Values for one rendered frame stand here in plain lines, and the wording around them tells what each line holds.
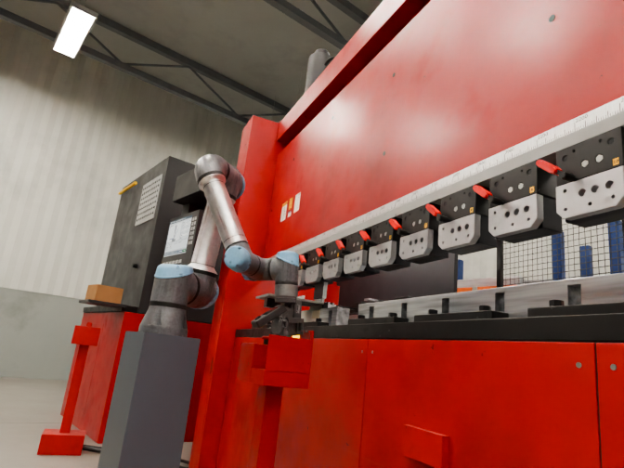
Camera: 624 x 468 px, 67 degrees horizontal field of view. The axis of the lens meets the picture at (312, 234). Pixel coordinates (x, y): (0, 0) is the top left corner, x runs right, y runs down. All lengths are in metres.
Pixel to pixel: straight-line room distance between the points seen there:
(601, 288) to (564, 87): 0.47
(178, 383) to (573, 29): 1.41
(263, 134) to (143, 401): 2.17
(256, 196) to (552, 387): 2.43
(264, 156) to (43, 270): 6.03
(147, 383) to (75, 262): 7.35
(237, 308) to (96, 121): 6.91
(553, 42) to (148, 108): 8.92
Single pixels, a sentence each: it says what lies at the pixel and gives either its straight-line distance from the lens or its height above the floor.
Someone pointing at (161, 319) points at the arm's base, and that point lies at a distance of 1.53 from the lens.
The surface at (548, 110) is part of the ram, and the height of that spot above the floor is 1.38.
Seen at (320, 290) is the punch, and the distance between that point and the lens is 2.18.
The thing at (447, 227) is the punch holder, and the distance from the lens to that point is 1.41.
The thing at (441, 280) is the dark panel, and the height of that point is 1.17.
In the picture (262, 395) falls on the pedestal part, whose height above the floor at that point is 0.63.
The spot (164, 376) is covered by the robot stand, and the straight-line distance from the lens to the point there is 1.51.
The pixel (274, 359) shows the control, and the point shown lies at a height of 0.74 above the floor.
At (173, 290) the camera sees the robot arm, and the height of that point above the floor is 0.91.
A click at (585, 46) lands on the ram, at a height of 1.49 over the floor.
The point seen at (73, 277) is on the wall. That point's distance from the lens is 8.75.
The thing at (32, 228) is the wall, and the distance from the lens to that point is 8.73.
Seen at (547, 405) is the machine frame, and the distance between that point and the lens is 0.98.
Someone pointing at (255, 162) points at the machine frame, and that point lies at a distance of 3.17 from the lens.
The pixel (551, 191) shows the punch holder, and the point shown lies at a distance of 1.24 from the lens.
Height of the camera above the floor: 0.75
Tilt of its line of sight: 15 degrees up
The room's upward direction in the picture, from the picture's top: 6 degrees clockwise
